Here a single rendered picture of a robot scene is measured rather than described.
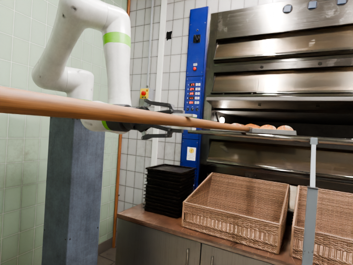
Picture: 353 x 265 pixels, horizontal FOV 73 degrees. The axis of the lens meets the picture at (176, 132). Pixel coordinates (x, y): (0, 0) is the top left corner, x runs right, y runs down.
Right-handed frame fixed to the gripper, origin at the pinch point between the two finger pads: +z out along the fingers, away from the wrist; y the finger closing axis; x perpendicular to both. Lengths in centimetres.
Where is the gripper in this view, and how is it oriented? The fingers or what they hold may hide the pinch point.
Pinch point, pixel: (184, 121)
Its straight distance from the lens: 70.4
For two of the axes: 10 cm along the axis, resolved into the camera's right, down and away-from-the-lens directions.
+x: -4.5, -0.1, -8.9
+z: 8.9, 0.8, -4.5
